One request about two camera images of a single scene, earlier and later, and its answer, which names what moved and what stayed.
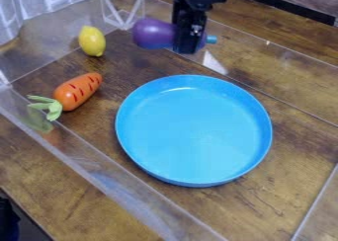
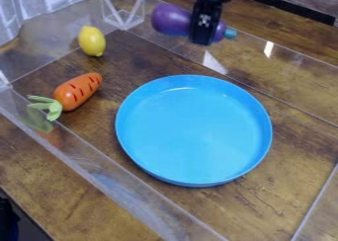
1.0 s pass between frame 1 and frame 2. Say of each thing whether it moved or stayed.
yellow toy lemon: stayed
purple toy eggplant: moved
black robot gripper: moved
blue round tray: stayed
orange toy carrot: stayed
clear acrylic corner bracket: stayed
